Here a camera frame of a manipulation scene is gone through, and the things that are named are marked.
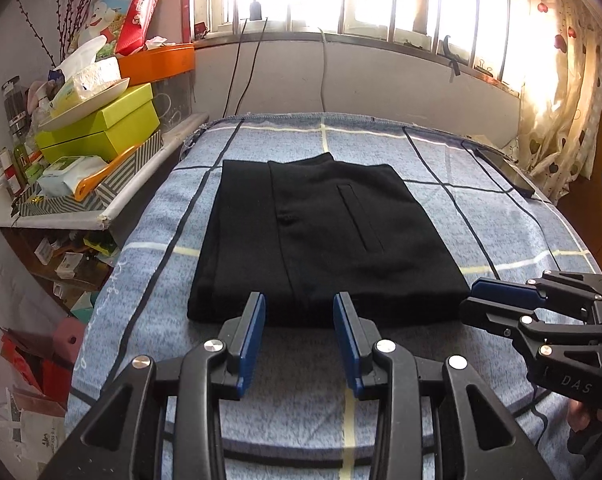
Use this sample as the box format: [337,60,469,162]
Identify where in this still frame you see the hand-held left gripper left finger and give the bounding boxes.
[38,291,267,480]

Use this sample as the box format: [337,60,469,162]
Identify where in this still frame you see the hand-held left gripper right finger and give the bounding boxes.
[332,292,557,480]

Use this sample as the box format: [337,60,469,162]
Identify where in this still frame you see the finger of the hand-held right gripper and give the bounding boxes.
[471,270,602,311]
[458,297,602,361]

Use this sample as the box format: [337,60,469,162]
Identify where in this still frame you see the black pants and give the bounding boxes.
[187,154,471,331]

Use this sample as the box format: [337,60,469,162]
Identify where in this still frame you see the person's right hand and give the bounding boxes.
[570,399,602,432]

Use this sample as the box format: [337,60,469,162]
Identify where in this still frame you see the black phone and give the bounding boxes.
[474,146,536,198]

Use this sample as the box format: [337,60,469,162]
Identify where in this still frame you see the blue plaid bed sheet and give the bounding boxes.
[63,112,602,480]

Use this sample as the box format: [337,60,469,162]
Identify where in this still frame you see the teal box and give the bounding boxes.
[71,292,100,323]

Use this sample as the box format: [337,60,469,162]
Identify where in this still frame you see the pink roll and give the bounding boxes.
[51,317,88,366]

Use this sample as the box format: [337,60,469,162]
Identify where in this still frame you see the cream heart print curtain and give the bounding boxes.
[518,0,602,201]

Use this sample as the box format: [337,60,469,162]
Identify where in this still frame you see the heap of small shelf boxes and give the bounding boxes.
[31,230,119,291]

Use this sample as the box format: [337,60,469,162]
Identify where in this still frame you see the grey striped box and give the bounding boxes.
[13,130,164,216]

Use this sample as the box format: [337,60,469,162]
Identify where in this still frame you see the plain red paper bag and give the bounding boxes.
[0,327,74,406]

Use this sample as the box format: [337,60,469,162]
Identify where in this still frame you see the white shelf board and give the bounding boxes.
[0,112,211,231]

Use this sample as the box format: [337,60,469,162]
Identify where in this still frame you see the orange plastic tool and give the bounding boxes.
[73,144,146,200]

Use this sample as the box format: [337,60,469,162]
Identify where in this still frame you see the white paper bag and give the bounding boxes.
[6,387,70,461]

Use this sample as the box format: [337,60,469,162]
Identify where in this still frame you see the black hook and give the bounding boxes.
[441,35,463,81]

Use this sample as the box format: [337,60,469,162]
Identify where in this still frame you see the wet wipes pack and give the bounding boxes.
[37,156,109,197]

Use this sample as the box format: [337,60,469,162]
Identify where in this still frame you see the green box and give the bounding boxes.
[88,82,161,133]
[35,127,163,163]

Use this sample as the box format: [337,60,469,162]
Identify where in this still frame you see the clear plastic box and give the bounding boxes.
[153,77,198,127]

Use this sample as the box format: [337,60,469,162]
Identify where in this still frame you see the white plate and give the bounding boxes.
[38,77,130,132]

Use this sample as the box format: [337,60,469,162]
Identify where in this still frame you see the green glass bottle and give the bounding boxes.
[13,142,30,196]

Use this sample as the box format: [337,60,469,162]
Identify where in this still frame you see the orange box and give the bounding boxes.
[116,44,196,86]

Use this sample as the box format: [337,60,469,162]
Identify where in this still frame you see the group of small cosmetic bottles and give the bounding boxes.
[0,145,44,208]

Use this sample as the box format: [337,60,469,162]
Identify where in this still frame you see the green white tissue pack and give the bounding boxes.
[48,35,122,111]

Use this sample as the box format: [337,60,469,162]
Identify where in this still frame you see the dark glass jar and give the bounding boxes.
[1,76,30,133]

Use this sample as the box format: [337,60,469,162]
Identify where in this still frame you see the red paper bag with print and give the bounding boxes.
[113,0,169,56]

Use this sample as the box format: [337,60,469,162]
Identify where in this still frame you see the cartoon printed box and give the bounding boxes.
[76,0,152,56]

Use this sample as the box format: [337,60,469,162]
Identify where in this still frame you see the dry twig branches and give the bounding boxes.
[18,0,89,68]

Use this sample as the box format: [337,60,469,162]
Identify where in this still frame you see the black wall cable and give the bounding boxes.
[223,17,249,117]
[238,17,270,117]

